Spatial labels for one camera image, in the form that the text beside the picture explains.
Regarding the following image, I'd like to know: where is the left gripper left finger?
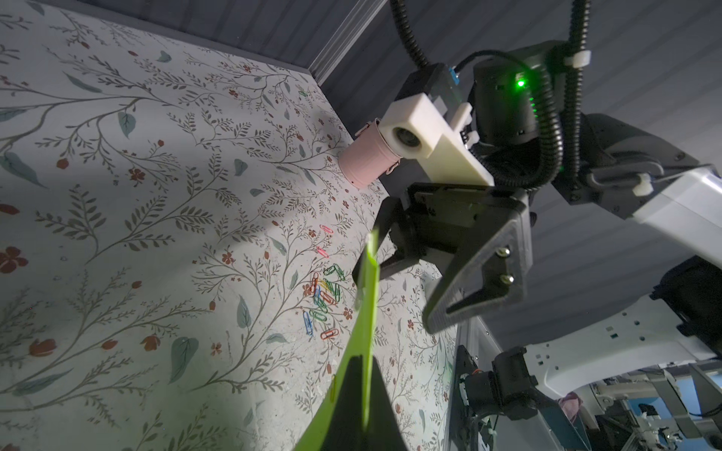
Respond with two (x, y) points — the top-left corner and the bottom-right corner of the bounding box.
(321, 356), (364, 451)

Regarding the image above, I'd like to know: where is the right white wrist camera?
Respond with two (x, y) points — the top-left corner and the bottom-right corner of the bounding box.
(379, 93), (494, 186)

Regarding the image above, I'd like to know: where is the lime green paper sheet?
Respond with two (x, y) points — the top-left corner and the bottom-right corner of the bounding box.
(295, 232), (380, 450)

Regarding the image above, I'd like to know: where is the upright green paperclip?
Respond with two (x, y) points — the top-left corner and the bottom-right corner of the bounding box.
(309, 308), (328, 322)

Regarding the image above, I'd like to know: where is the small red paperclip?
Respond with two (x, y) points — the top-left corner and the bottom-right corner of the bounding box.
(320, 328), (340, 340)

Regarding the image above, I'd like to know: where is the upper green paperclip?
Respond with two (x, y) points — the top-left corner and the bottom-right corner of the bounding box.
(323, 263), (346, 281)

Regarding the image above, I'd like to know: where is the cup of coloured markers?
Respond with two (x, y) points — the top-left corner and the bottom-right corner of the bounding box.
(338, 118), (400, 190)

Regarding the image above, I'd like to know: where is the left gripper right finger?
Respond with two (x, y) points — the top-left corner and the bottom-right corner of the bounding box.
(369, 359), (407, 451)

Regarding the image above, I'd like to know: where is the blue paperclip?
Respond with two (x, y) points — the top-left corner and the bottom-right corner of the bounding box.
(303, 310), (314, 336)

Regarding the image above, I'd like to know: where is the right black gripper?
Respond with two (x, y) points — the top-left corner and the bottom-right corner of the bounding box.
(372, 182), (532, 334)

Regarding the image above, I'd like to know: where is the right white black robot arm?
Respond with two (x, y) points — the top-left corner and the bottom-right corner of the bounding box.
(358, 30), (721, 419)

